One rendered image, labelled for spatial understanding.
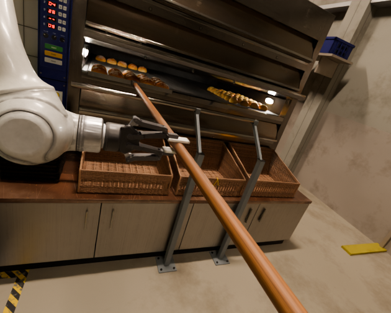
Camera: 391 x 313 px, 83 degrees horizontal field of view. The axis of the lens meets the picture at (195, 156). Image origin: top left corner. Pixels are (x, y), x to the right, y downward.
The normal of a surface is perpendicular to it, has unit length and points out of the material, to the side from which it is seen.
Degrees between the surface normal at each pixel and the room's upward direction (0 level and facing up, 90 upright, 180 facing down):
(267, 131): 70
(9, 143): 77
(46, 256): 90
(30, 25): 90
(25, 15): 90
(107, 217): 90
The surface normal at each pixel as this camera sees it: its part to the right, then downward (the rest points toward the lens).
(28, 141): 0.45, 0.29
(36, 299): 0.27, -0.89
